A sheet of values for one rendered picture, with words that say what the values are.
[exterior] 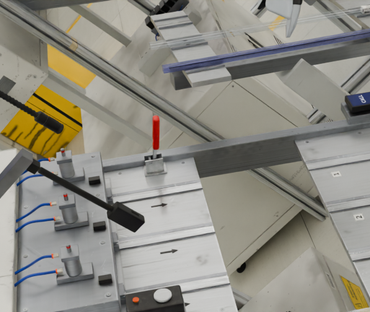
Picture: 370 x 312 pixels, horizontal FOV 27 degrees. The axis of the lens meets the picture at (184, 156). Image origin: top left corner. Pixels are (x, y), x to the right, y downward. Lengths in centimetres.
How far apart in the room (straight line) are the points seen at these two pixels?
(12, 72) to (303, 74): 87
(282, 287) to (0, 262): 68
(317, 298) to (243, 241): 109
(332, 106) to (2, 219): 74
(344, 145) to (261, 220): 120
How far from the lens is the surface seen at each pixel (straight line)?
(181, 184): 129
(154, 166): 131
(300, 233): 260
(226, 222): 251
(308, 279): 155
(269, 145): 137
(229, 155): 136
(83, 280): 107
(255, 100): 225
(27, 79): 213
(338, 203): 125
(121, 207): 96
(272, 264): 263
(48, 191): 123
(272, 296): 160
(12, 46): 212
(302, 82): 156
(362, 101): 140
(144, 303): 105
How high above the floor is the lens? 164
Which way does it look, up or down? 29 degrees down
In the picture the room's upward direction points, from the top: 58 degrees counter-clockwise
